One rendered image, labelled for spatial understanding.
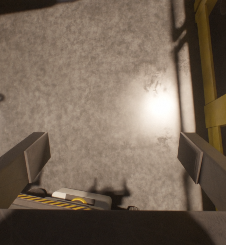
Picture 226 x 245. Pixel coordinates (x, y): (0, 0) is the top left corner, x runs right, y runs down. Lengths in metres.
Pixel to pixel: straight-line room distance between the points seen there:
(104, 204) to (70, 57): 0.79
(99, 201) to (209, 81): 0.71
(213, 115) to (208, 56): 0.26
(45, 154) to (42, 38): 1.08
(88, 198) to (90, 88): 0.55
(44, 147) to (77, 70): 0.89
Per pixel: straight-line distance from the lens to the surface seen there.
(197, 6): 1.13
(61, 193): 0.86
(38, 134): 0.16
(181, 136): 0.16
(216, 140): 0.84
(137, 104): 0.91
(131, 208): 0.84
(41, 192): 0.98
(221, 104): 0.79
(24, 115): 1.10
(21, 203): 0.72
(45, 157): 0.17
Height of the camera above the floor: 0.89
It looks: 79 degrees down
